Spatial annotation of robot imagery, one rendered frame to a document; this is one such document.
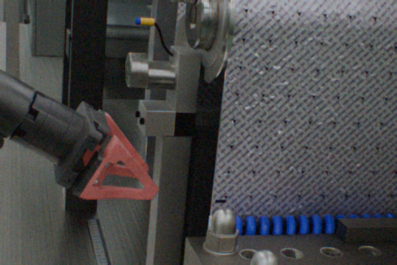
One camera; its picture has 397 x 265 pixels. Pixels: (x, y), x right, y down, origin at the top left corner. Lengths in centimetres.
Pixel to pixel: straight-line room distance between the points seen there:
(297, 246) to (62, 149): 26
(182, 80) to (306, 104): 14
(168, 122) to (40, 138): 18
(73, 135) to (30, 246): 34
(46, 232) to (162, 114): 32
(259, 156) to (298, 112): 6
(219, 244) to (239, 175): 10
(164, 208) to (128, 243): 17
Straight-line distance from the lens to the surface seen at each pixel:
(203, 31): 74
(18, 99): 68
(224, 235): 70
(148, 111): 79
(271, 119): 76
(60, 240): 101
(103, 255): 97
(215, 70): 75
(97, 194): 69
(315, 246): 75
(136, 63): 79
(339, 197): 82
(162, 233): 86
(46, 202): 114
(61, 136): 69
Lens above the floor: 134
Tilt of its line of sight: 17 degrees down
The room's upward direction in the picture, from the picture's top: 5 degrees clockwise
